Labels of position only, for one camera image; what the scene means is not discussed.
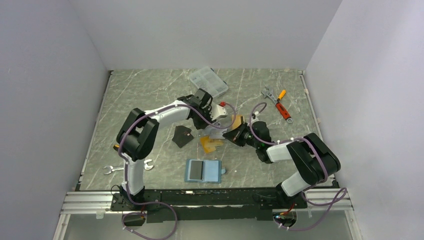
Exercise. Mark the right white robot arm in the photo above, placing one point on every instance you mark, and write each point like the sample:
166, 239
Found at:
313, 159

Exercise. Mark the silver open-end wrench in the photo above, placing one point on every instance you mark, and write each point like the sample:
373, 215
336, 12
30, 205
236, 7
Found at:
110, 169

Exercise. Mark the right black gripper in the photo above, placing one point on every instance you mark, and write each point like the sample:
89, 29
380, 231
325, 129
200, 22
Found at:
235, 136

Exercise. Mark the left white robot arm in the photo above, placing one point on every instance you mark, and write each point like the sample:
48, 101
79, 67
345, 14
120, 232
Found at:
137, 136

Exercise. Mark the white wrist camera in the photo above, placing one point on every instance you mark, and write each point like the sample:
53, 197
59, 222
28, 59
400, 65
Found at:
217, 112
255, 116

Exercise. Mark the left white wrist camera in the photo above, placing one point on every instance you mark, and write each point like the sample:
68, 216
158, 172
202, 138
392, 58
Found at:
217, 112

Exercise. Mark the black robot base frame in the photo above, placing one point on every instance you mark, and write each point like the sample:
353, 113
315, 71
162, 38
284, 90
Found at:
209, 204

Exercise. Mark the silver credit card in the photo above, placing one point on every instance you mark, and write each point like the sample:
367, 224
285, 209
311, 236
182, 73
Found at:
214, 133

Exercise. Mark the clear plastic organizer box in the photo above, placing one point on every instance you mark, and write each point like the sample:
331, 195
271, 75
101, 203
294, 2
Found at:
205, 78

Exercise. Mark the black credit card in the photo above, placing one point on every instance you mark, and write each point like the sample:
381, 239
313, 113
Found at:
196, 170

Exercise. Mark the orange credit card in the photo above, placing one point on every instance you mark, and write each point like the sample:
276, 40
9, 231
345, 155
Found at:
237, 120

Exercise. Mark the aluminium rail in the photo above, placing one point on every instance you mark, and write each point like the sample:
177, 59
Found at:
87, 202

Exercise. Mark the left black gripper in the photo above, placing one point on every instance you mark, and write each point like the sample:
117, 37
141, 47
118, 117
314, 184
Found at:
200, 125

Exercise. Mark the blue card holder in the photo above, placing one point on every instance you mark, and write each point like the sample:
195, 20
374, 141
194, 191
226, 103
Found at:
212, 171

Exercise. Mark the orange handled screwdriver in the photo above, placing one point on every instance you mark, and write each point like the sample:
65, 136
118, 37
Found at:
281, 95

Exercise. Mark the red handled adjustable wrench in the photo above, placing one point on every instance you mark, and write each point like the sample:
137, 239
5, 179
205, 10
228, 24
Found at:
269, 93

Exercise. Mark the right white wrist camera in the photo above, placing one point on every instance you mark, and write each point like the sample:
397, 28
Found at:
255, 116

